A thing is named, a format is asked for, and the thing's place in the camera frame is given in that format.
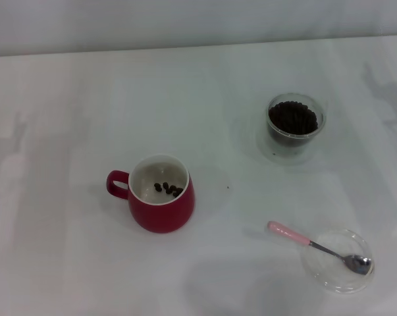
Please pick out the clear glass cup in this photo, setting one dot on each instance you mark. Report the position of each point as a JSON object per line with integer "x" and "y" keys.
{"x": 285, "y": 153}

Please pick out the red ceramic mug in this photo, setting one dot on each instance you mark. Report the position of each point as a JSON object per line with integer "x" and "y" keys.
{"x": 165, "y": 214}

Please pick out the coffee beans in mug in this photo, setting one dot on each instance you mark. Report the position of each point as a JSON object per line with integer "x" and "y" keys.
{"x": 170, "y": 189}

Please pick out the clear glass dish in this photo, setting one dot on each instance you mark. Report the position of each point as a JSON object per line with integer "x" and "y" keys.
{"x": 336, "y": 276}

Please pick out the coffee beans in glass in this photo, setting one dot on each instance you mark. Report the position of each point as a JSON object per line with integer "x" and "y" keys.
{"x": 292, "y": 118}

